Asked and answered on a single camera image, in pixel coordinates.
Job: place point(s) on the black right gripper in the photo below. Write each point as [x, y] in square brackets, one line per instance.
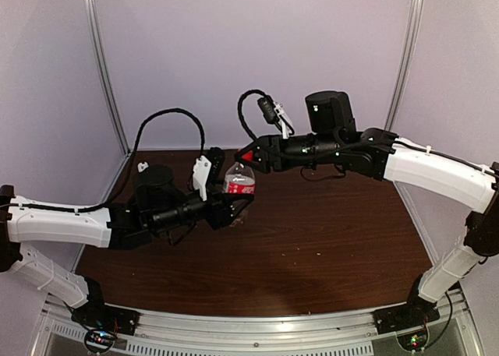
[263, 145]

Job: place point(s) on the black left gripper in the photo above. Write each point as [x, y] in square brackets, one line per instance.
[220, 212]

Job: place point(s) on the red cola bottle cap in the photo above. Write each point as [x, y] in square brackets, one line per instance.
[246, 156]

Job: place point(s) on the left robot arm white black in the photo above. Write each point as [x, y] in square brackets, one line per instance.
[156, 206]

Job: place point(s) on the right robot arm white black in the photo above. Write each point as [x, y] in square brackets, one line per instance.
[381, 155]

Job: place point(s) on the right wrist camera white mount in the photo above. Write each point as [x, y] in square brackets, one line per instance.
[274, 114]

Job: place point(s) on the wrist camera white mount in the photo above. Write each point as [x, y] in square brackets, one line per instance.
[206, 170]
[274, 114]

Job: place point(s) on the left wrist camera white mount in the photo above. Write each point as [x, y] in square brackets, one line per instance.
[206, 170]

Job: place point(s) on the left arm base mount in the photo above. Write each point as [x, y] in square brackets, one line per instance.
[104, 326]

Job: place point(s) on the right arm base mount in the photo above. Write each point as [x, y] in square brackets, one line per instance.
[409, 324]

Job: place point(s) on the aluminium right corner post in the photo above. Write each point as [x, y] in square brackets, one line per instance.
[408, 49]

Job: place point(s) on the aluminium corner post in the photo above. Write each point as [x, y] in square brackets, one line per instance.
[104, 75]
[408, 49]

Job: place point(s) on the aluminium left corner post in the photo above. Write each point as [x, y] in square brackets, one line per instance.
[104, 75]

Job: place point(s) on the aluminium front frame rail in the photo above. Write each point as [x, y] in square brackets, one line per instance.
[341, 333]

